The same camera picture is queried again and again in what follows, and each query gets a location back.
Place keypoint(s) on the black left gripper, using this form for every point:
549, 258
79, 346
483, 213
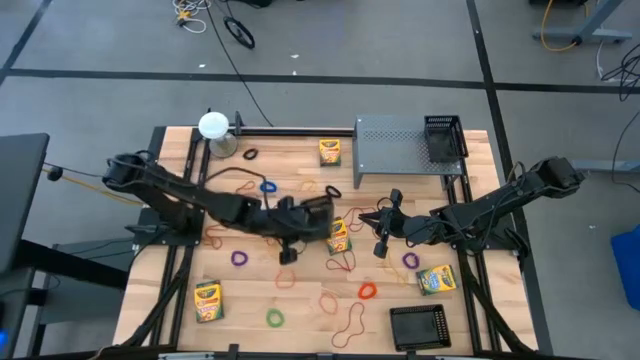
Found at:
285, 225

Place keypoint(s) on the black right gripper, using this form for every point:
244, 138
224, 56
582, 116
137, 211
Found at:
405, 227

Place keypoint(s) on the black plastic mesh basket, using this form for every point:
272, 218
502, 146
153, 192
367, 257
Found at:
420, 330
315, 206
442, 145

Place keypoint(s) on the yellow green crayons box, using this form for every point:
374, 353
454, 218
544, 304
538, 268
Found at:
208, 302
330, 152
339, 240

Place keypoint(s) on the yellow rubber band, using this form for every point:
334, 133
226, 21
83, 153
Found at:
307, 182
395, 272

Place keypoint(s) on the orange coil wristband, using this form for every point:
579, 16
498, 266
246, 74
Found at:
360, 291

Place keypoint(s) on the purple coil wristband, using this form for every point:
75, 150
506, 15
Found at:
232, 258
404, 260

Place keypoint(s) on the large red rubber band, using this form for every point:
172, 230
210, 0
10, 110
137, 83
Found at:
332, 341

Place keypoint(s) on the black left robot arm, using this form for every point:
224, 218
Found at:
165, 192

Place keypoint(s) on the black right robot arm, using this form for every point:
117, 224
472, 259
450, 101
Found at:
500, 205

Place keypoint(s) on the grey desk leg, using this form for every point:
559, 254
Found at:
590, 25

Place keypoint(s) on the blue coil wristband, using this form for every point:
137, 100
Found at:
261, 187

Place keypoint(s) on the grey perforated metal shelf riser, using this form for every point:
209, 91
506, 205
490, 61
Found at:
390, 145

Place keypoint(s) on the yellow green markers box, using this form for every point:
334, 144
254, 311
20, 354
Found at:
436, 280

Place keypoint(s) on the green coil wristband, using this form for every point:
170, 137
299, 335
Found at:
267, 318

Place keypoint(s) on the white mushroom table lamp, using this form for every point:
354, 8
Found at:
213, 125

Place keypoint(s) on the grey metal bar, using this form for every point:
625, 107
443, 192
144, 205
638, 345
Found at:
610, 166

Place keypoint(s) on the blue plastic bin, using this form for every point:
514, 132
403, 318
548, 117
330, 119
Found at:
627, 265

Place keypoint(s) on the black ball knob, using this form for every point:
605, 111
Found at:
55, 173

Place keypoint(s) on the black flat monitor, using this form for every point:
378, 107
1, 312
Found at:
20, 200

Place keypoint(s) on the black desk frame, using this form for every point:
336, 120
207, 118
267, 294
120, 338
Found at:
75, 272

